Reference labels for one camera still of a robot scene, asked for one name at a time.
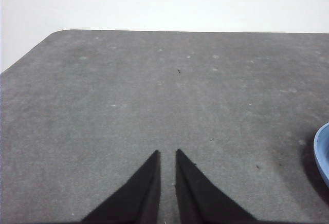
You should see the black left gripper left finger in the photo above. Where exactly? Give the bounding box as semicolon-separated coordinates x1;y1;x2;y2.
81;150;162;224

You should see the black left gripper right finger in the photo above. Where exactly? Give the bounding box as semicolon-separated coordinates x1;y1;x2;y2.
174;148;258;224

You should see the blue round plate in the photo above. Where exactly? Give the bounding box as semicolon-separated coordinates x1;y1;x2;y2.
313;121;329;188

